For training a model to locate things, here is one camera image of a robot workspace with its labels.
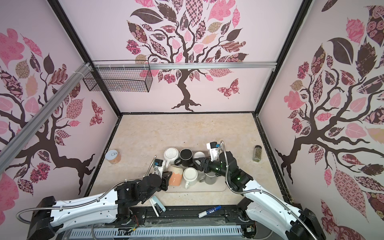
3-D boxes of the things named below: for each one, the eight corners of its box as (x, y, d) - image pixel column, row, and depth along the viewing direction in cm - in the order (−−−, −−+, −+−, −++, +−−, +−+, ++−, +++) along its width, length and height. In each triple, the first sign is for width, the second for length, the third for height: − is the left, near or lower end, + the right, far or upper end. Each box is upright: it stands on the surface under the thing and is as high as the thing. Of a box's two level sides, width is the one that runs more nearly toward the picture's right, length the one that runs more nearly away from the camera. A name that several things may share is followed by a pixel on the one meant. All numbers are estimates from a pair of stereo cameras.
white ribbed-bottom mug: (165, 168, 92) (162, 161, 85) (167, 154, 98) (164, 147, 91) (178, 168, 92) (177, 161, 85) (179, 154, 98) (178, 147, 91)
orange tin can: (107, 164, 94) (103, 159, 90) (112, 154, 99) (107, 149, 94) (119, 164, 94) (114, 159, 89) (122, 154, 99) (118, 149, 94)
